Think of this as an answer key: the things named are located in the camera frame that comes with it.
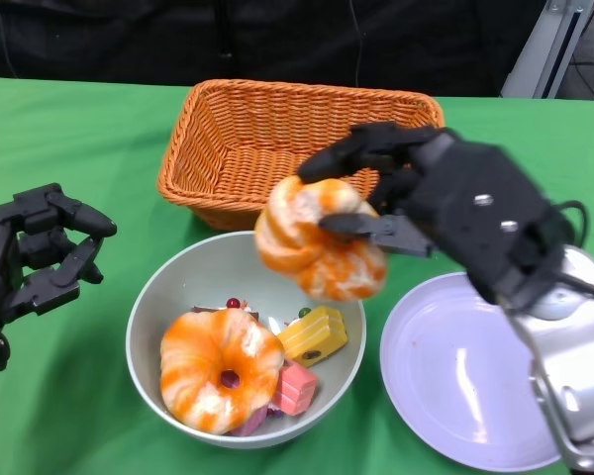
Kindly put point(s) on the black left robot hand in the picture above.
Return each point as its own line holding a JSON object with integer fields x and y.
{"x": 5, "y": 262}

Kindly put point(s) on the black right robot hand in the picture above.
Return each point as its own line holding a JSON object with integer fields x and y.
{"x": 475, "y": 208}

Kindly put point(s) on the orange glazed twisted bread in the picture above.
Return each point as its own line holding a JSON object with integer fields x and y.
{"x": 287, "y": 247}

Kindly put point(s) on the grey-green bowl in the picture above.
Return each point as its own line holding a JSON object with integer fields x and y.
{"x": 203, "y": 277}

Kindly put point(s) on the lavender plate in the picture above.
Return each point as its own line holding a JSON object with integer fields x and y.
{"x": 425, "y": 371}

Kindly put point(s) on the yellow toy cake slice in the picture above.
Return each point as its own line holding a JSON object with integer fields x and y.
{"x": 317, "y": 331}

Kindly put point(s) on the brown chocolate toy cake slice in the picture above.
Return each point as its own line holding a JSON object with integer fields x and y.
{"x": 203, "y": 310}

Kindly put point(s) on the orange wicker basket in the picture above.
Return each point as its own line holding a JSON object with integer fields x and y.
{"x": 227, "y": 148}

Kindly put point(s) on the coral toy cake slice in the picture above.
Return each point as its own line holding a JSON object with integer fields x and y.
{"x": 294, "y": 388}

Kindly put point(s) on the pink toy cake slice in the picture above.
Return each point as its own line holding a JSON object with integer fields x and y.
{"x": 252, "y": 424}

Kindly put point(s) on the green tablecloth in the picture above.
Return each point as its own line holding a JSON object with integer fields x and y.
{"x": 79, "y": 123}

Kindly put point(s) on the black backdrop curtain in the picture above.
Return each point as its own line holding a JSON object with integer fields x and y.
{"x": 128, "y": 39}

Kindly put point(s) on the aluminium frame post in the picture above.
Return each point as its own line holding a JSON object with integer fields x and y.
{"x": 549, "y": 54}

